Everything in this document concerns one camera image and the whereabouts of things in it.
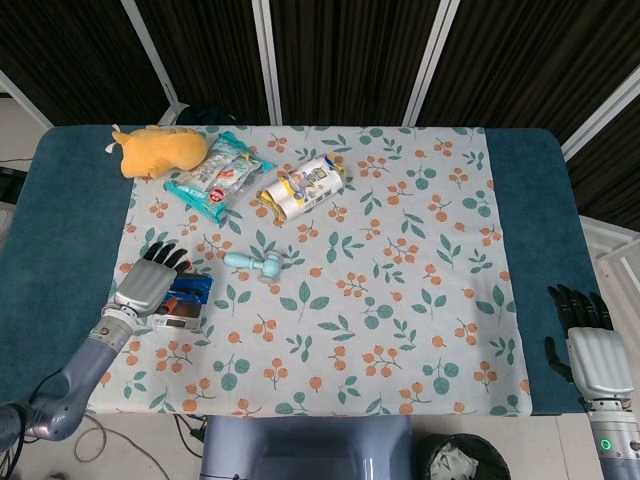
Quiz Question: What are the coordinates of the black trash bin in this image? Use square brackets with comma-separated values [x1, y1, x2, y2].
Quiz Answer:
[414, 432, 512, 480]

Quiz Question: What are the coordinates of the grey blue robot torso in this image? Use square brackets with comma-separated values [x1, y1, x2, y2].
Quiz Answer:
[199, 414, 415, 480]

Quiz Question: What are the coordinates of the yellow plush toy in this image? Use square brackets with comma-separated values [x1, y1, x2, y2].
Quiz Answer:
[104, 124, 209, 180]

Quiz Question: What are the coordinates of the teal table cover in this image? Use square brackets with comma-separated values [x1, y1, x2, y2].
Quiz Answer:
[0, 124, 601, 419]

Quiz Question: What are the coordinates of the thin floor cable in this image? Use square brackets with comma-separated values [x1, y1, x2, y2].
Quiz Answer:
[73, 413, 207, 464]

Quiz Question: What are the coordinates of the silver digital scale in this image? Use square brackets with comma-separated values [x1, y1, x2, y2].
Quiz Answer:
[146, 299, 207, 332]

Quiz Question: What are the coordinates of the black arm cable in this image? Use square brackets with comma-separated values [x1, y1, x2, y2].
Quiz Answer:
[0, 369, 71, 480]

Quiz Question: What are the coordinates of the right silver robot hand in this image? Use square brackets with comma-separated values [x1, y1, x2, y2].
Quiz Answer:
[543, 283, 635, 402]

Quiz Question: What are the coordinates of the floral fruit print tablecloth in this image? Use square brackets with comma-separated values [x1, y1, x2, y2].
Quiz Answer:
[84, 124, 533, 419]

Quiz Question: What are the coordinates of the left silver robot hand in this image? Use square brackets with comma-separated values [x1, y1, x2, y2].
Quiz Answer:
[113, 241, 193, 318]

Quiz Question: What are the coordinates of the blue plastic package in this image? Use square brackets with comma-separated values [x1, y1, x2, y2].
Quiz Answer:
[162, 272, 214, 314]

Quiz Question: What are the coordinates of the dark white-framed folding screen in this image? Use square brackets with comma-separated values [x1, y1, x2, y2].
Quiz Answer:
[0, 0, 640, 221]

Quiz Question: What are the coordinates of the teal snack bag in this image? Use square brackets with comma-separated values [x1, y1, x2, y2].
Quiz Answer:
[163, 131, 278, 224]

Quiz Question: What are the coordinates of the light blue toy hammer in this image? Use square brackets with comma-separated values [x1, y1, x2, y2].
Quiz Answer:
[223, 251, 282, 283]

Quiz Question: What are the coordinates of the white yellow roll package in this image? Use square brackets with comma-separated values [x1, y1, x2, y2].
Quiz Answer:
[258, 152, 350, 223]

